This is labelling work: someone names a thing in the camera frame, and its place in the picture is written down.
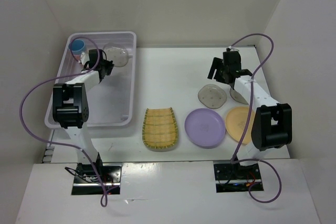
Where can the yellow plastic plate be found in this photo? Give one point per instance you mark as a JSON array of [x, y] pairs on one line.
[[235, 122]]

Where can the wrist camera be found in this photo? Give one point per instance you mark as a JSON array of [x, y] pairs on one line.
[[83, 59], [230, 48]]

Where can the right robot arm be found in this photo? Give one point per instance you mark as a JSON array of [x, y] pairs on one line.
[[271, 120]]

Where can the blue plastic cup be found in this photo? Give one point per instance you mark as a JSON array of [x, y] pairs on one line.
[[77, 47]]

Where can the woven bamboo tray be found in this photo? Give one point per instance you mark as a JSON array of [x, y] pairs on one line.
[[159, 129]]

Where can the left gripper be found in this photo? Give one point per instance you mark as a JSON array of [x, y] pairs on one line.
[[109, 66]]

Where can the red plastic cup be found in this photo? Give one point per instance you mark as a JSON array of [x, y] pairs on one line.
[[78, 57]]

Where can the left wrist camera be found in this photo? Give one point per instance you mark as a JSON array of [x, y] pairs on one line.
[[83, 59]]

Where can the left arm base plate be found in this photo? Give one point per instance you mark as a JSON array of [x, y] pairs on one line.
[[86, 181]]

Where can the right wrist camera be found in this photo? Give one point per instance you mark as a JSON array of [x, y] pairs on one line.
[[230, 48]]

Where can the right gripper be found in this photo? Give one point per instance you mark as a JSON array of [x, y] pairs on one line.
[[217, 63]]

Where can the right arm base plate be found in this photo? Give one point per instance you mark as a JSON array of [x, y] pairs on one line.
[[232, 178]]

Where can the purple plastic plate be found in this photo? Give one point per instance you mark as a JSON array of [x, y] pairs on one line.
[[205, 128]]

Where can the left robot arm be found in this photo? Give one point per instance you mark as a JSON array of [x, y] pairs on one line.
[[71, 109]]

